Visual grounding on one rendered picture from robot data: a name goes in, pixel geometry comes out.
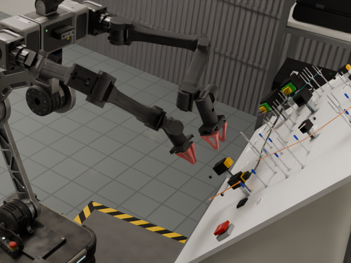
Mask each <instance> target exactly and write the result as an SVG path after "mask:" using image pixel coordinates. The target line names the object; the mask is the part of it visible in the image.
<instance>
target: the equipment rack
mask: <svg viewBox="0 0 351 263"><path fill-rule="evenodd" d="M292 3H293V0H284V4H283V9H282V13H281V17H280V21H279V25H278V29H277V34H276V39H275V43H274V47H273V51H272V56H271V61H270V65H269V68H268V72H267V77H266V81H265V86H264V90H263V94H262V99H261V100H263V99H264V98H265V97H266V96H267V95H268V94H269V93H270V92H271V90H272V85H273V81H274V77H275V73H276V68H277V64H278V60H279V56H280V52H281V49H282V44H283V40H284V36H285V32H286V33H290V34H292V39H291V43H290V47H289V51H288V55H287V57H288V58H292V59H294V55H295V51H296V47H297V43H298V39H299V36H300V37H304V38H308V39H312V40H316V41H320V42H323V43H327V44H331V45H335V46H339V47H343V48H346V49H349V50H351V43H350V42H351V33H350V32H345V31H341V30H337V29H333V28H329V27H325V26H321V25H316V24H313V23H309V22H305V21H301V20H296V19H293V17H292V14H293V10H294V7H295V5H296V3H295V4H294V5H293V6H292ZM291 6H292V7H291ZM289 26H291V27H289ZM293 27H294V28H293ZM301 29H303V30H301ZM305 30H306V31H305ZM309 31H311V32H309ZM312 32H314V33H312ZM317 33H318V34H317ZM320 34H322V35H320ZM324 35H326V36H324ZM327 36H328V37H327ZM331 37H333V38H331ZM335 38H336V39H335ZM339 39H341V40H339ZM342 40H344V41H342ZM347 41H348V42H347ZM290 107H291V106H290V105H289V104H288V103H287V104H286V105H285V107H284V109H288V108H290ZM260 113H261V111H259V112H258V115H259V114H260ZM265 114H266V113H264V114H262V113H261V115H260V116H257V119H256V124H255V129H254V131H256V130H257V129H259V128H260V127H262V126H263V123H264V120H263V119H265Z"/></svg>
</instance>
